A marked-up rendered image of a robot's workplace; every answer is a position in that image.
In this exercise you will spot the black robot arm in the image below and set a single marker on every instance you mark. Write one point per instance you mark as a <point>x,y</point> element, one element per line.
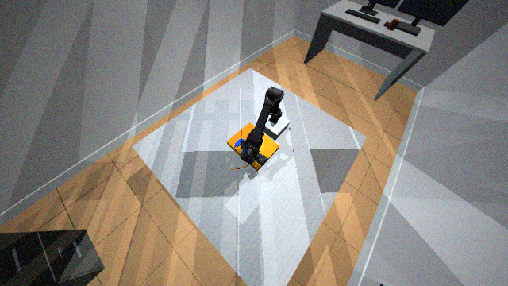
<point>255,137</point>

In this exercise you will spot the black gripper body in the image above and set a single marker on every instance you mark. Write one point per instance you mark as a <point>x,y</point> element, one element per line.
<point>261,158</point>

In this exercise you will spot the orange flat block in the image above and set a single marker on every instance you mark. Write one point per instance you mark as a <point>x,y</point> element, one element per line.
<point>268,147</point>

